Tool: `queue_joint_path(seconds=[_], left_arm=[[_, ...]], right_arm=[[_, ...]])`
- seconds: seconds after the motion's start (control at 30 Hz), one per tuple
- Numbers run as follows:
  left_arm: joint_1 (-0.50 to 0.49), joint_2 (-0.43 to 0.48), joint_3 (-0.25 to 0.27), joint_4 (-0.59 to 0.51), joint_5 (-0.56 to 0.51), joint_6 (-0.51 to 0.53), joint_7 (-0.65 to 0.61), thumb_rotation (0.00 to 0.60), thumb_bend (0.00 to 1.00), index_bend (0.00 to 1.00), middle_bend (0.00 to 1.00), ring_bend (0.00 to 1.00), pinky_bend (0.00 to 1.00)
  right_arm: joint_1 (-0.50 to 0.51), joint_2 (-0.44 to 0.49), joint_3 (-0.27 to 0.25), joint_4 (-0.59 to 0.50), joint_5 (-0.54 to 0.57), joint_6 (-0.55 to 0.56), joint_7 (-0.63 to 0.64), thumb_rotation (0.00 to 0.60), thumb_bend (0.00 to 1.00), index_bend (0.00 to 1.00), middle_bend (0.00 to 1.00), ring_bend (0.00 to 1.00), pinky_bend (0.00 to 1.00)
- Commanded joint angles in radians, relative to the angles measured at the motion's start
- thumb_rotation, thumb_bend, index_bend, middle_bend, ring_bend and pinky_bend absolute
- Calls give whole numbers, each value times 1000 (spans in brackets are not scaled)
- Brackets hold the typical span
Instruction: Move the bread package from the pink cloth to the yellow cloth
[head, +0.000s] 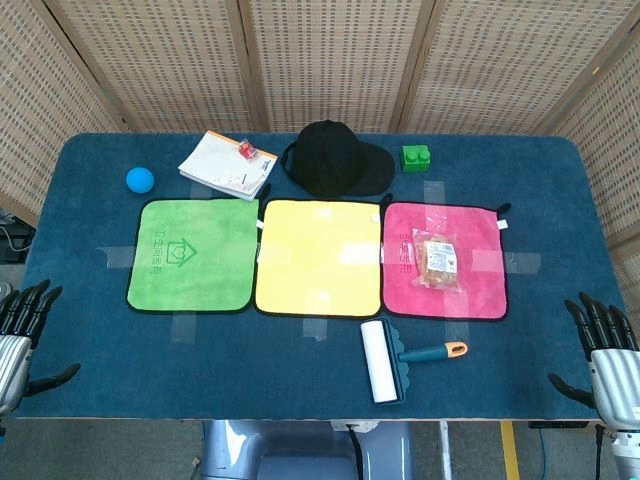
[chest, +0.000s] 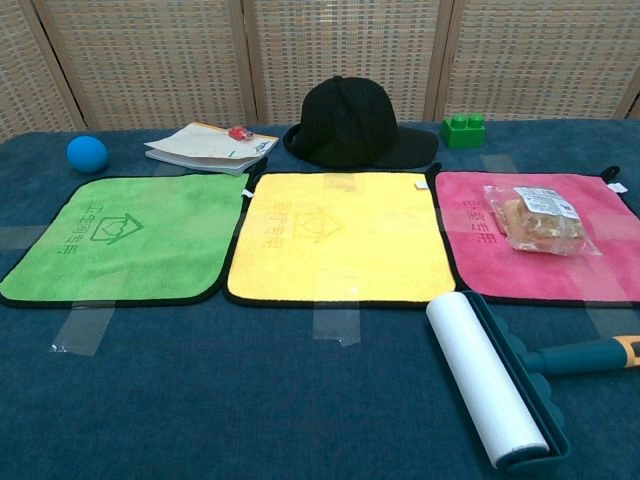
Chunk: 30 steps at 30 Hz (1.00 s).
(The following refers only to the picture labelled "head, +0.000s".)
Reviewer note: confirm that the white booklet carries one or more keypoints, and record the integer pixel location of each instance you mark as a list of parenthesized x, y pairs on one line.
[(225, 167)]

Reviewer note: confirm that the transparent small snack bag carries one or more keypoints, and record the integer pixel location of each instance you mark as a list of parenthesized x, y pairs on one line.
[(436, 259)]

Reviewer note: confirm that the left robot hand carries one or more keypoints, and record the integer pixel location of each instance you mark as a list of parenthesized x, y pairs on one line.
[(14, 345)]

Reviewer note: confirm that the blue ball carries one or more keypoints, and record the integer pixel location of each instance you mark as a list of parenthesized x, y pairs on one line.
[(139, 180)]

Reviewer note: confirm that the blue table mat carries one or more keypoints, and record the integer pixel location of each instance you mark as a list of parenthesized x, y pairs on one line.
[(310, 280)]

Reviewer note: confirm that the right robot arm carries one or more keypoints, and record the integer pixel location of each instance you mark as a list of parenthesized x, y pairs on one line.
[(627, 455)]

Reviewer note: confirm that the green toy brick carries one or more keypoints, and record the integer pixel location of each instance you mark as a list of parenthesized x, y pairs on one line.
[(416, 158)]

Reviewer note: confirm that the black baseball cap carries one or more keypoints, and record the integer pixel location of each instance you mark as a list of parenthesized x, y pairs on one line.
[(337, 159)]

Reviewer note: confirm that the teal lint roller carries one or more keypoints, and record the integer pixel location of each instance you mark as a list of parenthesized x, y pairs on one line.
[(385, 365)]

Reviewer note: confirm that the green cloth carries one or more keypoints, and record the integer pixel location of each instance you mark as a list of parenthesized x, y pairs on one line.
[(192, 255)]

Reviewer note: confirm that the pink cloth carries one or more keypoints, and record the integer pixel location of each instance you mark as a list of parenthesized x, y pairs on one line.
[(445, 260)]

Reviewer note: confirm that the woven folding screen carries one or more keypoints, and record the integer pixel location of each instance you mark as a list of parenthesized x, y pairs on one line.
[(320, 65)]

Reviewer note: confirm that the yellow cloth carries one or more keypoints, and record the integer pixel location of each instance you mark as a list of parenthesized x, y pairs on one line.
[(320, 257)]

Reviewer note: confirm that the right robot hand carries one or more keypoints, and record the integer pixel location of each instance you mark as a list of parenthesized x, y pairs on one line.
[(612, 367)]

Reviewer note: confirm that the small red candy packet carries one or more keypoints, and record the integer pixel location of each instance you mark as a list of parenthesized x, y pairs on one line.
[(246, 149)]

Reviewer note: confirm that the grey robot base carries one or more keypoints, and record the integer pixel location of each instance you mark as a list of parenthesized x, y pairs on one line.
[(300, 450)]

